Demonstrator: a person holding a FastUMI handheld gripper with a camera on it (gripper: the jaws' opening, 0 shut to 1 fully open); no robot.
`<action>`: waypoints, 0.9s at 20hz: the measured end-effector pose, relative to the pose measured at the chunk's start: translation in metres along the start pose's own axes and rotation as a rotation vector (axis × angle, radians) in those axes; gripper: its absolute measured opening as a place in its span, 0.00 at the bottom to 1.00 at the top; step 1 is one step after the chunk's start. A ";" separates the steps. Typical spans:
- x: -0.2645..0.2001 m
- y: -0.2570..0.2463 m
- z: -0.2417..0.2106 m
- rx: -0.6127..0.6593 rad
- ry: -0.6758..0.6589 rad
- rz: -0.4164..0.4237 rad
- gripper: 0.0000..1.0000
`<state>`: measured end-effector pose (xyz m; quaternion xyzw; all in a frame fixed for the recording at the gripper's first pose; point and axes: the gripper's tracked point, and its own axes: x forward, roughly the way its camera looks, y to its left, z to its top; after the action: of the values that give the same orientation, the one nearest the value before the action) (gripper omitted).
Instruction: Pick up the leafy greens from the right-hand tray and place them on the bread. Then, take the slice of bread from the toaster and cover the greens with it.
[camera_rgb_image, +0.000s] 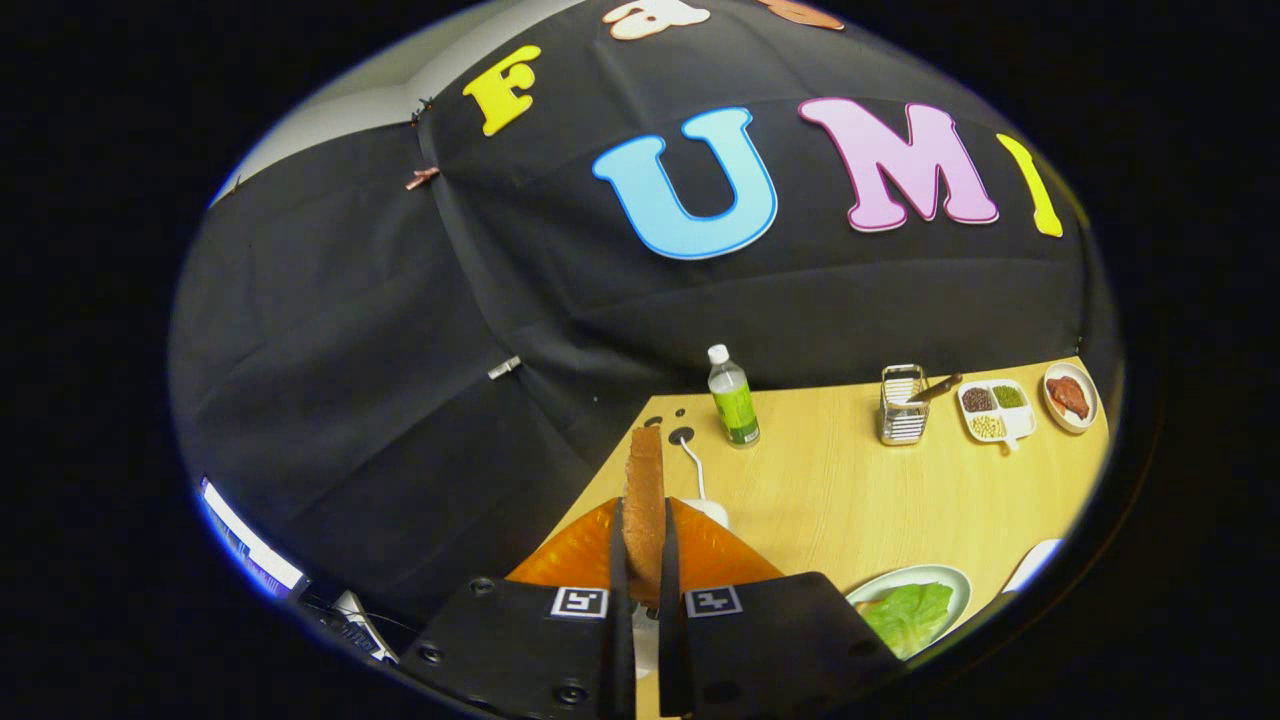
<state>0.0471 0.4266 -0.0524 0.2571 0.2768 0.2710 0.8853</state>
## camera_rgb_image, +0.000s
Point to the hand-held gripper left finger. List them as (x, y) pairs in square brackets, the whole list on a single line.
[(520, 640)]

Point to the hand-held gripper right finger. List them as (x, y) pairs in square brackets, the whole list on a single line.
[(770, 640)]

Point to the green lettuce leaf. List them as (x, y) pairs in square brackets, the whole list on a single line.
[(910, 615)]

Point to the brown-crust bread slice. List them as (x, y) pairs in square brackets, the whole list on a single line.
[(645, 500)]

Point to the white toaster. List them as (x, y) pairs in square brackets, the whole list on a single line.
[(712, 512)]

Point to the pale green round plate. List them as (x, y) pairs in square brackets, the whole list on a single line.
[(940, 575)]

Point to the green label plastic bottle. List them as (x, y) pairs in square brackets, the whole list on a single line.
[(735, 405)]

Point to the white rectangular tray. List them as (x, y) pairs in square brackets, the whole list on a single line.
[(1035, 565)]

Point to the white divided bean dish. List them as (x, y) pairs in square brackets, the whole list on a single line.
[(1015, 425)]

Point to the brown meat patty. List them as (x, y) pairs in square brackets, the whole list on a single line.
[(1068, 397)]

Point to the white oval plate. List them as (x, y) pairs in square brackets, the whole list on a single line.
[(1090, 395)]

